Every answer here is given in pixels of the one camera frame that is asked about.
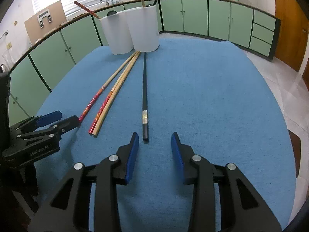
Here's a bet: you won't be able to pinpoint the blue table cloth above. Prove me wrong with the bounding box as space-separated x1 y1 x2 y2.
35 39 296 231

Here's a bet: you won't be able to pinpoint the beige chopstick dark red end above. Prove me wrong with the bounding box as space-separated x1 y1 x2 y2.
74 1 101 20

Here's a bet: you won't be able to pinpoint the wooden door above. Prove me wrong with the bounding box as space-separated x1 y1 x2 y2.
275 0 308 72

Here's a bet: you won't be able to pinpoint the right white plastic container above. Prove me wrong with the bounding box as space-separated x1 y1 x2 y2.
125 6 159 52

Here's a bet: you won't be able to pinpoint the left white plastic container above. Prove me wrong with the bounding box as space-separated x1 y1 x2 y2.
99 10 134 55

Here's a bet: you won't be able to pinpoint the cardboard panel with device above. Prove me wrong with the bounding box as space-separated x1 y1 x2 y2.
25 1 66 45

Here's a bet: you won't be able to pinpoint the white plastic container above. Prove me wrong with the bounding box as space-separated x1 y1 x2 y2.
125 6 159 52
99 10 134 55

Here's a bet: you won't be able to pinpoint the plain bamboo chopstick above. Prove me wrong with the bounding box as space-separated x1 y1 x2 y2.
91 51 141 137

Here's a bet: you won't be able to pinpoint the green kitchen base cabinets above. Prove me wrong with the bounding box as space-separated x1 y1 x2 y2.
8 0 281 125

